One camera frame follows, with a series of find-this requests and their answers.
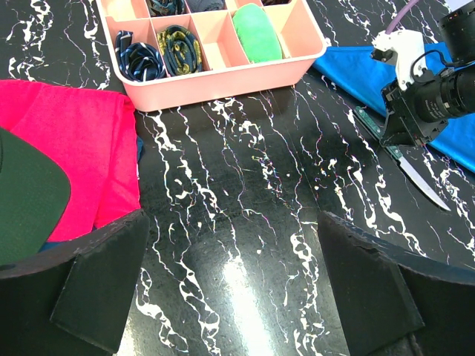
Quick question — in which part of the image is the bright blue napkin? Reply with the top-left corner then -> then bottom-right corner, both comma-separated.
312,46 -> 474,171

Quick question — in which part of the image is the dark green baseball cap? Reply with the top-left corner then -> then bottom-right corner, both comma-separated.
1,128 -> 71,266

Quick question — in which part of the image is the brown patterned rolled cloth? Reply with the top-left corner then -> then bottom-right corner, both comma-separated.
261,0 -> 292,6

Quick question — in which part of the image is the grey rolled cloth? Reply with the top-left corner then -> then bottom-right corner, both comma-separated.
186,0 -> 224,13

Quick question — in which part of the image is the teal plastic knife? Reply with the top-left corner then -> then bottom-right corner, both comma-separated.
354,106 -> 451,211

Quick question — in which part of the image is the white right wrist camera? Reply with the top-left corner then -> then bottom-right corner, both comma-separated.
372,30 -> 425,91

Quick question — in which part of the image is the dark floral rolled cloth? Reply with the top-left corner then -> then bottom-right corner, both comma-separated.
145,0 -> 186,17

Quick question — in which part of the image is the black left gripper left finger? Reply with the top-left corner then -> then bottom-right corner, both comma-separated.
1,210 -> 149,355

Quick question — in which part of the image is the pink divided organizer box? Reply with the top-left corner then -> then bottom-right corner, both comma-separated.
96,1 -> 327,112

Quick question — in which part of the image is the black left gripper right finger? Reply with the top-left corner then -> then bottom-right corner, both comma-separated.
318,211 -> 474,355

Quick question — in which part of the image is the navy striped rolled cloth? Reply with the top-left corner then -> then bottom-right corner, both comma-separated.
114,30 -> 166,82

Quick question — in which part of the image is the green rolled cloth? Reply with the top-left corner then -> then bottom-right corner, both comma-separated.
232,3 -> 283,64

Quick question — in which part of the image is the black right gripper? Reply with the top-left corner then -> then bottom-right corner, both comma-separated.
379,66 -> 474,146

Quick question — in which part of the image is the pink folded cloth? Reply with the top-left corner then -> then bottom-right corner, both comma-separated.
1,79 -> 140,243

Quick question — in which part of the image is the yellow floral rolled cloth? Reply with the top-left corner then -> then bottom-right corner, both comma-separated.
157,25 -> 203,76

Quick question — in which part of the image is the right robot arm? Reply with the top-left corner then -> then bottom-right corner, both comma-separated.
371,1 -> 474,146

